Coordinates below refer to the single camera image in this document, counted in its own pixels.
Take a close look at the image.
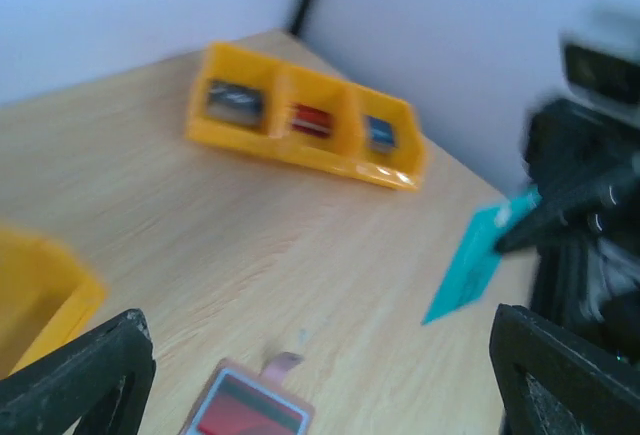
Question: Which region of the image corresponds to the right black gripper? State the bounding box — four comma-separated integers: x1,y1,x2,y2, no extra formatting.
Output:
494,97,640,326

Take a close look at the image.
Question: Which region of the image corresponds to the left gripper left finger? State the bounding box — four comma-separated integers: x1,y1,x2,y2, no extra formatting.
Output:
1,309,156,434

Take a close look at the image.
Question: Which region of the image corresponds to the blue card stack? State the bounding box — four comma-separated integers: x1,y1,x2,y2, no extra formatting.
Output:
365,115,397,154

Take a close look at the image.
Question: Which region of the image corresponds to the yellow bin with blue cards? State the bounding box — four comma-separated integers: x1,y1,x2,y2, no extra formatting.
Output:
353,84,428,191

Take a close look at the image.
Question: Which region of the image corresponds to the teal credit card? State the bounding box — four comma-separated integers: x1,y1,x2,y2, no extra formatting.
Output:
421,187,541,326

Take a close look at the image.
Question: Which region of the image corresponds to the dark grey card stack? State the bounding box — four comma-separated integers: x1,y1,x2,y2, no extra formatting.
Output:
206,79,265,128

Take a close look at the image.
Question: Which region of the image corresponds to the left yellow bin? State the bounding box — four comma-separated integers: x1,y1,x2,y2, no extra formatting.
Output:
1,226,107,379

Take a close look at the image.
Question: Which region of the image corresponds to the red card stack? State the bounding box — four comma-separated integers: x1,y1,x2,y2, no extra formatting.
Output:
291,103,333,138

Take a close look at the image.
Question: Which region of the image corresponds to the yellow bin with red cards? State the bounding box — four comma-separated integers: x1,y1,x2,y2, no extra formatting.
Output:
270,63,364,175

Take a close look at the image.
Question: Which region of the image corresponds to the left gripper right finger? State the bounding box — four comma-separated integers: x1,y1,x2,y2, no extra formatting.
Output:
489,304,639,434

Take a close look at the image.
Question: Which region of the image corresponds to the red credit card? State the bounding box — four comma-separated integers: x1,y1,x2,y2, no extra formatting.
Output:
194,368,312,434

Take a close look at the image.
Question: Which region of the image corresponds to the yellow bin with dark cards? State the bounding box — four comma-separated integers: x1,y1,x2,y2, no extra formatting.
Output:
185,42,286,157

